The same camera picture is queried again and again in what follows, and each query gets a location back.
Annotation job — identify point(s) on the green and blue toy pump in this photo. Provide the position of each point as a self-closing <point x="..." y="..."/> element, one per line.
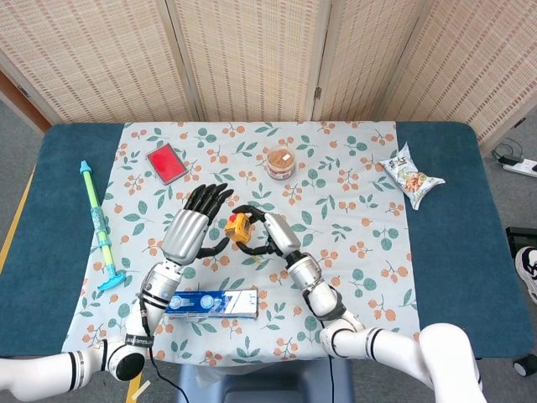
<point x="100" y="226"/>

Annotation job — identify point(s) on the clear jar with brown snack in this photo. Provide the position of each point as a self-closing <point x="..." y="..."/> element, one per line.
<point x="280" y="163"/>

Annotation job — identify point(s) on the blue toothpaste box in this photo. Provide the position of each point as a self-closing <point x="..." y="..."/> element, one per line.
<point x="214" y="305"/>

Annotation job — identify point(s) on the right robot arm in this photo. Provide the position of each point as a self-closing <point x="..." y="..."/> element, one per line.
<point x="377" y="331"/>

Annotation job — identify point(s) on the yellow tape measure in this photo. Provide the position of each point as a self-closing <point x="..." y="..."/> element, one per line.
<point x="239" y="226"/>

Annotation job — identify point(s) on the white snack bag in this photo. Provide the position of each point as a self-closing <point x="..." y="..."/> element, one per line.
<point x="410" y="176"/>

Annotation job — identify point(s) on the woven folding screen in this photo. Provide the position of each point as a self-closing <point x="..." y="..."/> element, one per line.
<point x="268" y="59"/>

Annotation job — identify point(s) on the black and white sneaker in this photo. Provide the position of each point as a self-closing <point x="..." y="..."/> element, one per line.
<point x="528" y="268"/>

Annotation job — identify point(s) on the floral tablecloth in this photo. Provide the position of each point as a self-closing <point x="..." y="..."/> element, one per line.
<point x="247" y="239"/>

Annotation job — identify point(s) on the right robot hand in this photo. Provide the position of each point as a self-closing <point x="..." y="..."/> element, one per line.
<point x="272" y="237"/>

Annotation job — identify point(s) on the white power strip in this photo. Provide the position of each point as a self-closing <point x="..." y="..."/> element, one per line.
<point x="522" y="167"/>

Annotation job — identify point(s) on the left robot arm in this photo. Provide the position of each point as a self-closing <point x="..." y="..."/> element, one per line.
<point x="117" y="331"/>

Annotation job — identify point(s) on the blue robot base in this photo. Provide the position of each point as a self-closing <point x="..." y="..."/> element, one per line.
<point x="264" y="384"/>

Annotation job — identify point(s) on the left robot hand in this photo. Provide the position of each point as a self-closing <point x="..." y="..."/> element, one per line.
<point x="191" y="228"/>

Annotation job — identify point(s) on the black power adapter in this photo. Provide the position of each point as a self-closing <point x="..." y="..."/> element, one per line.
<point x="510" y="159"/>

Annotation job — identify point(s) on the black caster base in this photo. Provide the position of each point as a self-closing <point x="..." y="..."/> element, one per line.
<point x="521" y="239"/>

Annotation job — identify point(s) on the red tablet with grey frame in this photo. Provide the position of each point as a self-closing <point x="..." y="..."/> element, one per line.
<point x="166" y="163"/>

